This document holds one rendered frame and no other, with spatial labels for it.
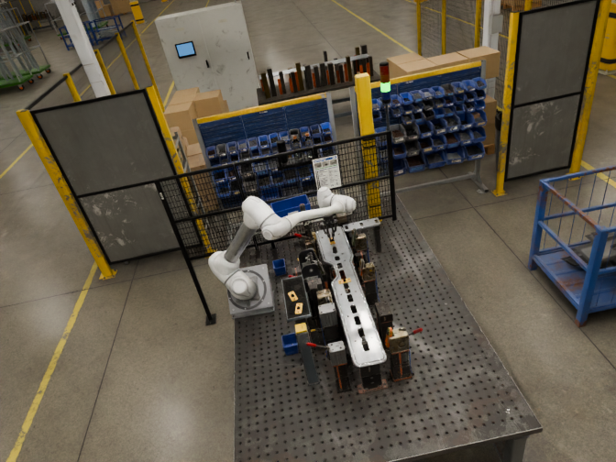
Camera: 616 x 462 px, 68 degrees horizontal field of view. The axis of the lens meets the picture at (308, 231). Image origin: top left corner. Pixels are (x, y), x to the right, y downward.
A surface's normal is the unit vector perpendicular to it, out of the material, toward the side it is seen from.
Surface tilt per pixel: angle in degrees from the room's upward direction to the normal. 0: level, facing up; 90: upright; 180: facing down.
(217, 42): 90
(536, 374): 0
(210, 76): 90
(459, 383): 0
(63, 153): 90
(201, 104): 90
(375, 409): 0
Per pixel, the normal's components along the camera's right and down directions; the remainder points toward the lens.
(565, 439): -0.16, -0.82
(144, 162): 0.13, 0.56
